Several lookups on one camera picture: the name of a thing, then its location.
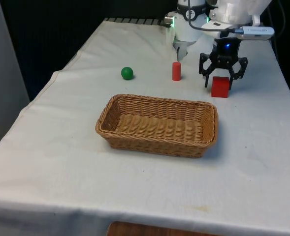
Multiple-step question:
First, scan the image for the red cylinder block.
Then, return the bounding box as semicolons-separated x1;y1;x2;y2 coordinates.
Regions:
172;61;182;82

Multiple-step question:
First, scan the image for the wicker basket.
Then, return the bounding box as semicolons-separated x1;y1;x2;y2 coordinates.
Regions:
95;93;220;159

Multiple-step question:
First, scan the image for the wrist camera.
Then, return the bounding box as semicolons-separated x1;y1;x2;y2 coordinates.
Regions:
240;26;275;40

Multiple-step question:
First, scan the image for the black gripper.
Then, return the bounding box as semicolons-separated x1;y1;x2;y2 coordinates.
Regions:
199;37;249;90

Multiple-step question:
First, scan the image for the green ball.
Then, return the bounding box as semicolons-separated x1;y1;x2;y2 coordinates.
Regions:
121;66;134;81

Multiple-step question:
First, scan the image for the grey cable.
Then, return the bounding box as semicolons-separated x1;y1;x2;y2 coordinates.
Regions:
187;0;243;34

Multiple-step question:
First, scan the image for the white printed bracket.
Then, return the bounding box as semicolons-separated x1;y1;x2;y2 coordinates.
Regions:
208;0;261;27

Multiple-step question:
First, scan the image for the red cube block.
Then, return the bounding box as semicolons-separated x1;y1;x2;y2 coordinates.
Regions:
211;76;231;98

